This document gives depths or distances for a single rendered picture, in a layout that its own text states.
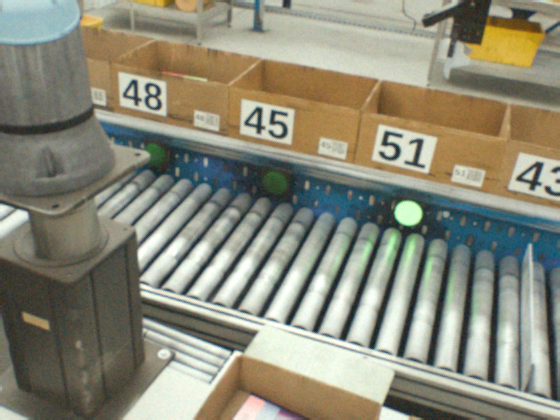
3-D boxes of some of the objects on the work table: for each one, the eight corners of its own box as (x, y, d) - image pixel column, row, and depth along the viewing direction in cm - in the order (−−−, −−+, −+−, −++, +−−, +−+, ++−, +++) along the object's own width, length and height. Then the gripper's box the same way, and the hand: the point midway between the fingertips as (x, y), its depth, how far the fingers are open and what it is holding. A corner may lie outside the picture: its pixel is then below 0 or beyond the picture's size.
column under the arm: (94, 452, 105) (73, 306, 87) (-19, 397, 113) (-59, 253, 95) (176, 355, 125) (172, 221, 108) (75, 314, 133) (56, 183, 116)
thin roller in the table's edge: (100, 335, 131) (99, 328, 130) (214, 381, 123) (214, 375, 122) (94, 341, 130) (93, 334, 129) (209, 388, 121) (209, 381, 120)
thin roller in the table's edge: (108, 328, 133) (107, 321, 132) (220, 373, 125) (220, 366, 124) (102, 333, 132) (101, 327, 131) (215, 380, 123) (215, 373, 122)
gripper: (491, 3, 142) (471, 86, 153) (494, -10, 156) (475, 67, 167) (454, -3, 144) (437, 80, 155) (460, -15, 158) (443, 62, 169)
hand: (446, 69), depth 161 cm, fingers open, 10 cm apart
